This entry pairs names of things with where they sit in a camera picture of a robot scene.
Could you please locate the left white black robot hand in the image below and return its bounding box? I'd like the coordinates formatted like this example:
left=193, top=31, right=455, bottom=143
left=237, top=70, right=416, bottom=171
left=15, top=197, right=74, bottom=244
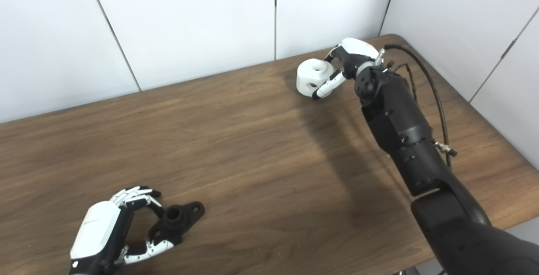
left=69, top=186, right=175, bottom=275

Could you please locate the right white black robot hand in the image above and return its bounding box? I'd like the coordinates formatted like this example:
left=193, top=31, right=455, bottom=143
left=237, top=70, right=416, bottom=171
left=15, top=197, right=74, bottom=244
left=312, top=38, right=379, bottom=99

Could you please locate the round white piece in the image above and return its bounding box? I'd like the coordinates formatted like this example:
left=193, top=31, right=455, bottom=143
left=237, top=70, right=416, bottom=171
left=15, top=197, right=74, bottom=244
left=296, top=58, right=337, bottom=98

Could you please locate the black flanged holder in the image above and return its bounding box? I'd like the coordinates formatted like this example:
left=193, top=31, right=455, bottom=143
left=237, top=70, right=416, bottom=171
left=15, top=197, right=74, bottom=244
left=148, top=201, right=205, bottom=245

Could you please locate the right thin black wire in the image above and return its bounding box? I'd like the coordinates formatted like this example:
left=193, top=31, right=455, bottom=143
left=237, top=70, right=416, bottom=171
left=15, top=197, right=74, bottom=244
left=385, top=60, right=418, bottom=102

